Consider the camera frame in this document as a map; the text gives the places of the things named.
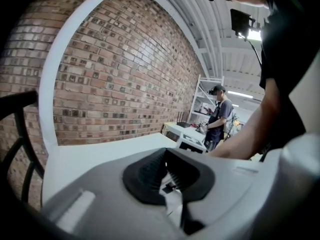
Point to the small red object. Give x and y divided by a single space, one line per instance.
193 125

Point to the person's black shirt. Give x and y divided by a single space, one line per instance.
287 59

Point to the white shelf rack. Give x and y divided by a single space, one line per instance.
197 96

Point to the black router with antennas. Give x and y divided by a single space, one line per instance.
183 124

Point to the white ceiling light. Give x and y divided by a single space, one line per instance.
240 94
253 34

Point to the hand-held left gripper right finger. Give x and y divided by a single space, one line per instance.
225 184

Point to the black chest device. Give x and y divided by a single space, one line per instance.
241 21

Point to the black metal railing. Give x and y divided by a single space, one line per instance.
22 134

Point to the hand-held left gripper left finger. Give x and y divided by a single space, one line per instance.
105 196

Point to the white side desk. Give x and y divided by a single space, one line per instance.
186 132

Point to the person's right forearm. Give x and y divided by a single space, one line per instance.
245 139

